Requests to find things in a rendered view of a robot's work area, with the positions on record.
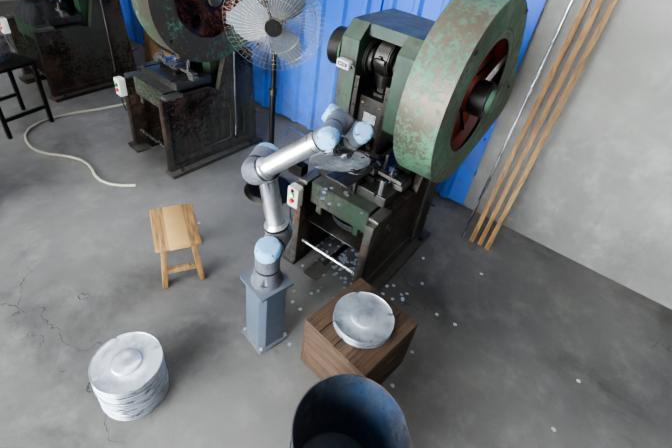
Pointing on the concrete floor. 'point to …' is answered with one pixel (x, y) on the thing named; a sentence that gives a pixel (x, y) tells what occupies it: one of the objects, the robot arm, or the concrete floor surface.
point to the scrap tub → (348, 416)
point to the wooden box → (333, 364)
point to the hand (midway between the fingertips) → (342, 152)
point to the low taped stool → (176, 237)
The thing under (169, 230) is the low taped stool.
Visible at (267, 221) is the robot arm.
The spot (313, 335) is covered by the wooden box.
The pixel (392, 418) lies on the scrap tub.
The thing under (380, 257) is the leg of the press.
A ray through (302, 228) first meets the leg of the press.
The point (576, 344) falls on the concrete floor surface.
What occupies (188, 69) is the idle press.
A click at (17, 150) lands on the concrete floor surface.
